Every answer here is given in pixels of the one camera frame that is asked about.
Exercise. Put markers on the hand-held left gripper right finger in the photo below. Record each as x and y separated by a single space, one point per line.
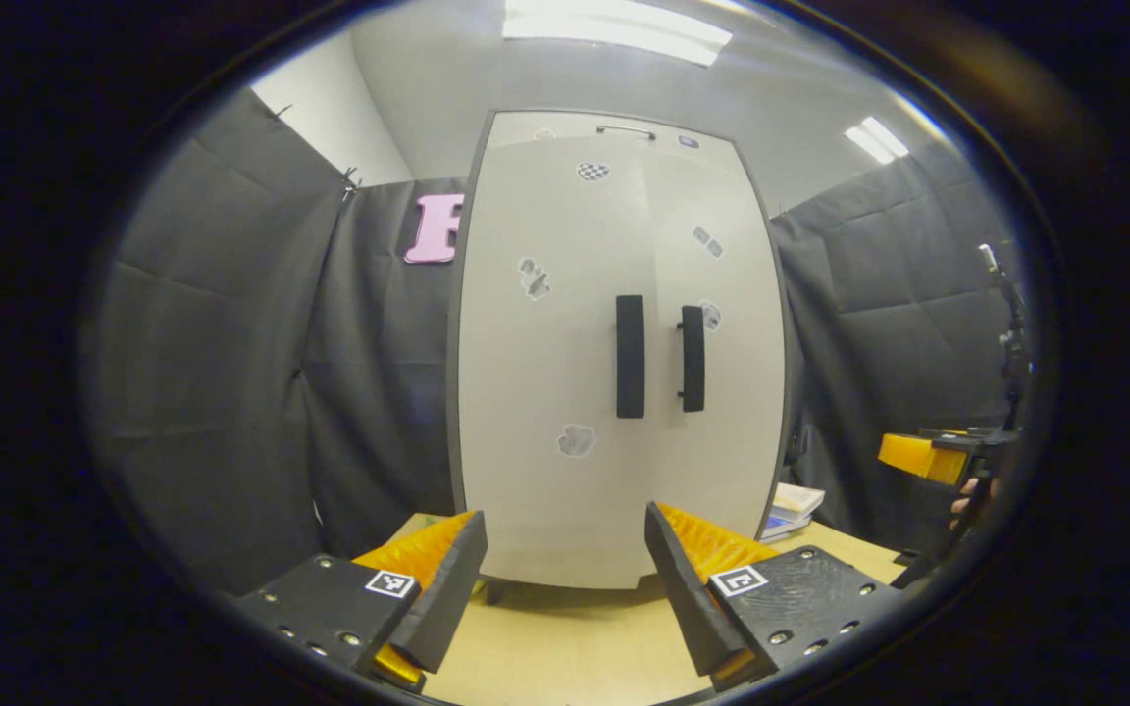
688 588

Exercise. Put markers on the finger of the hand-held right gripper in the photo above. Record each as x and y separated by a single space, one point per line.
918 456

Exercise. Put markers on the grey cabinet door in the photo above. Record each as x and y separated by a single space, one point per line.
737 412
536 373

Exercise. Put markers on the grey shoe cabinet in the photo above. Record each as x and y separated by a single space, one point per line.
452 392

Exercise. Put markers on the ceiling light panel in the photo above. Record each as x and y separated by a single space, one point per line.
614 29
877 139

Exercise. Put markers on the black backdrop cloth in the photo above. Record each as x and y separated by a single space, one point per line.
231 343

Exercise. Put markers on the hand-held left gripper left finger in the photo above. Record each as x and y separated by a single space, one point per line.
447 588

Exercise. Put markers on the white book stack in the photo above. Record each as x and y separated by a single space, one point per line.
796 500

